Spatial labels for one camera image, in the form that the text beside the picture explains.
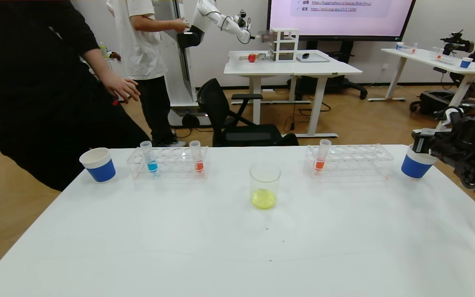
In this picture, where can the clear glass beaker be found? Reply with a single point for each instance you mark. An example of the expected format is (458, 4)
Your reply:
(264, 200)

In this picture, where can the person in white shirt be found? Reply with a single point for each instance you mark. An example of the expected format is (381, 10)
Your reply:
(138, 41)

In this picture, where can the blue pigment test tube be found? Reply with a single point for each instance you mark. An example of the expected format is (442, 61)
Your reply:
(152, 166)

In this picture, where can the blue white paper cup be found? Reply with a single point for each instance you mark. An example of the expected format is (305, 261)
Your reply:
(415, 167)
(101, 169)

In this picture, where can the black TV stand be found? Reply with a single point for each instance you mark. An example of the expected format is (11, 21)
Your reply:
(336, 84)

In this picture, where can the red pigment test tube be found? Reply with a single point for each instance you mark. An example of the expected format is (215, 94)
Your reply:
(319, 165)
(198, 166)

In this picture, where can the grey flat pad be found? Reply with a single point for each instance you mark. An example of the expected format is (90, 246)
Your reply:
(313, 59)

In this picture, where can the black wheeled robot base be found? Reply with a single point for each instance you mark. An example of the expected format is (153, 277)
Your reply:
(431, 105)

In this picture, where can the red apple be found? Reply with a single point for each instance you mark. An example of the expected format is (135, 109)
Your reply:
(252, 58)

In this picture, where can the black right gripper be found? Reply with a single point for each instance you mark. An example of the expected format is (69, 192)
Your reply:
(417, 143)

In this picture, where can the black office chair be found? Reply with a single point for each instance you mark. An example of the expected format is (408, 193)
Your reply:
(217, 107)

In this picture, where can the person in black clothes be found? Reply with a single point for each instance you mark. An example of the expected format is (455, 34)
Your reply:
(35, 82)

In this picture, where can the white standing desk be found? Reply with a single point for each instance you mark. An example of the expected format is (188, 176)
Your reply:
(291, 69)
(439, 61)

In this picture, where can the black camera rig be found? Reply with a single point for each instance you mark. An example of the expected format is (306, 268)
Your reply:
(454, 43)

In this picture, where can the clear acrylic tube rack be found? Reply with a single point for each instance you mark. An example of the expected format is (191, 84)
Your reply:
(175, 168)
(353, 163)

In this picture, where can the large TV screen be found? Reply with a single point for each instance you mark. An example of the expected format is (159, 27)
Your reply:
(340, 18)

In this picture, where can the white clear drawer unit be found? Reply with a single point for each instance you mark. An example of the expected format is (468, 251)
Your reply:
(285, 44)

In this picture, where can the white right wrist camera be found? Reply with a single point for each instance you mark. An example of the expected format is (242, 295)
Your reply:
(452, 113)

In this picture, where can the small blue paper cup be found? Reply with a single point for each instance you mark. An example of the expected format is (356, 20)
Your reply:
(398, 46)
(464, 64)

